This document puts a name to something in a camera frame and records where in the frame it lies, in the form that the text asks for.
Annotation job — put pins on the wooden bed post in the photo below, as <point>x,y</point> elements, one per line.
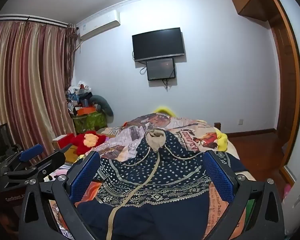
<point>217,127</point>

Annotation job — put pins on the pile of clutter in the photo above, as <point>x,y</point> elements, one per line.
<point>76,96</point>

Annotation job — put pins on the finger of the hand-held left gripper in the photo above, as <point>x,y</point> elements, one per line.
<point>31,152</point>
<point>52,160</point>

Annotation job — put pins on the orange box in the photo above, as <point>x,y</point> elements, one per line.
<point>85,110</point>

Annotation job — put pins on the black wall television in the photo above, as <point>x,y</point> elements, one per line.
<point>158,43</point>

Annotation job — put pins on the yellow blanket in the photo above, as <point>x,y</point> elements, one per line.
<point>222,140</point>

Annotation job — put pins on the grey plush cushion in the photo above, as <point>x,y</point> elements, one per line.
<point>105,105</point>

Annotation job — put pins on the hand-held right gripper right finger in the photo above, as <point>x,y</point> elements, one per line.
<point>218,172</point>

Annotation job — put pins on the wall socket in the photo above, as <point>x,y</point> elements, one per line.
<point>240,122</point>

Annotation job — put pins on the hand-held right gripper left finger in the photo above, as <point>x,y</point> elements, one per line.
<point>83,172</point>

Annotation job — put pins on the small black monitor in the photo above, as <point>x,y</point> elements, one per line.
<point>160,69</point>

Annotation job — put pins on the navy patterned hoodie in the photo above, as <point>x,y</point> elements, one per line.
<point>152,180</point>

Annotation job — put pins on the green patterned box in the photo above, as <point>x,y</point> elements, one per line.
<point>90,123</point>

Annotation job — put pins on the pink object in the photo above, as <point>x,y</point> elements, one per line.
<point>286,191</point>

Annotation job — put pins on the striped curtain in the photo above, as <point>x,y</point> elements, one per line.
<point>27,80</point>

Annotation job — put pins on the printed blanket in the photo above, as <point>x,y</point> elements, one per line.
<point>137,132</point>

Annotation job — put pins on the white air conditioner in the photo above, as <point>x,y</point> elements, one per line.
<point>100,26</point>

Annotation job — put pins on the red plush toy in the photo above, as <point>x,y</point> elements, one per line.
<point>82,142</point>

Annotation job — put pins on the wooden door frame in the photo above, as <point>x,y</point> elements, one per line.
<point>287,80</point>

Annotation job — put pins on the red box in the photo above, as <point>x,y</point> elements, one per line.
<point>65,141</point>

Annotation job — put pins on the curtain rail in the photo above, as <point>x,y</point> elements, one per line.
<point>32,20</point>

